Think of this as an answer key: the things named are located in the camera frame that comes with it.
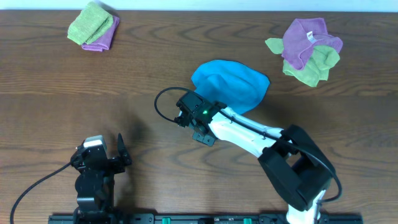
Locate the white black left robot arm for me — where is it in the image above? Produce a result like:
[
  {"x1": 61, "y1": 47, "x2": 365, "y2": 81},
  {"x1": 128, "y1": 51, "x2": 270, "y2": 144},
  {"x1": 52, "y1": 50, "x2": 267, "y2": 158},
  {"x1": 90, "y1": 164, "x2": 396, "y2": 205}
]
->
[{"x1": 70, "y1": 134, "x2": 132, "y2": 224}]

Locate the crumpled purple cloth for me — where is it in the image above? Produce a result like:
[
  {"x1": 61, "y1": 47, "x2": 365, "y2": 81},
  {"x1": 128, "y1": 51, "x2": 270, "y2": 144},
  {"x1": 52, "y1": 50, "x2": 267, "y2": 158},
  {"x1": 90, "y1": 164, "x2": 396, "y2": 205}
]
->
[{"x1": 282, "y1": 17, "x2": 343, "y2": 70}]

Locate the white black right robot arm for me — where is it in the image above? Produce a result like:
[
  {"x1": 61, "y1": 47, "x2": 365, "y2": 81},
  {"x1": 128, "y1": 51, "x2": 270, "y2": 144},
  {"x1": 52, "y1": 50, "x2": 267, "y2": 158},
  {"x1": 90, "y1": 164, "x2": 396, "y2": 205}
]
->
[{"x1": 175, "y1": 100, "x2": 336, "y2": 223}]

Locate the folded green cloth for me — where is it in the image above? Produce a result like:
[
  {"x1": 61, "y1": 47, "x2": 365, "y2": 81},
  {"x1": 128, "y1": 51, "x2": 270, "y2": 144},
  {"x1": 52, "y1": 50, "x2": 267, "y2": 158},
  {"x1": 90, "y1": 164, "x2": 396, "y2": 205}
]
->
[{"x1": 67, "y1": 1, "x2": 114, "y2": 45}]

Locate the folded purple cloth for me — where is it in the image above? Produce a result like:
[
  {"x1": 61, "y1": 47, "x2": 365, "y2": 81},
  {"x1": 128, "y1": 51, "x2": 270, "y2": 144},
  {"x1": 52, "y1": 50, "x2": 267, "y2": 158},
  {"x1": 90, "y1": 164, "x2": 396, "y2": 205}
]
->
[{"x1": 81, "y1": 16, "x2": 119, "y2": 52}]

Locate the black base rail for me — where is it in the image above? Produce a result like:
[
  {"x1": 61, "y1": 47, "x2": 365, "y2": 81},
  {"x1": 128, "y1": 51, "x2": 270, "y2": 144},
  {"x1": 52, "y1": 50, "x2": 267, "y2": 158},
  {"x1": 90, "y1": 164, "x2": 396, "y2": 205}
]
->
[{"x1": 48, "y1": 212, "x2": 364, "y2": 224}]

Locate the blue microfiber cloth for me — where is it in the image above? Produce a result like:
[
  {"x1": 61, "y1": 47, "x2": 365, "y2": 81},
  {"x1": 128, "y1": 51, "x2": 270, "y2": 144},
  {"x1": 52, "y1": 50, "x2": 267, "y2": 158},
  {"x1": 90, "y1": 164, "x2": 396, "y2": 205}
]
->
[{"x1": 191, "y1": 60, "x2": 271, "y2": 114}]

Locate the crumpled green cloth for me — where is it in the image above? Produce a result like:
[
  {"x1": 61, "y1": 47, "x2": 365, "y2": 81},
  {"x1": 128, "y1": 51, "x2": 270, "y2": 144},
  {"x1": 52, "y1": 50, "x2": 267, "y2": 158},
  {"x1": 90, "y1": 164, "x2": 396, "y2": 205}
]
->
[{"x1": 265, "y1": 38, "x2": 340, "y2": 87}]

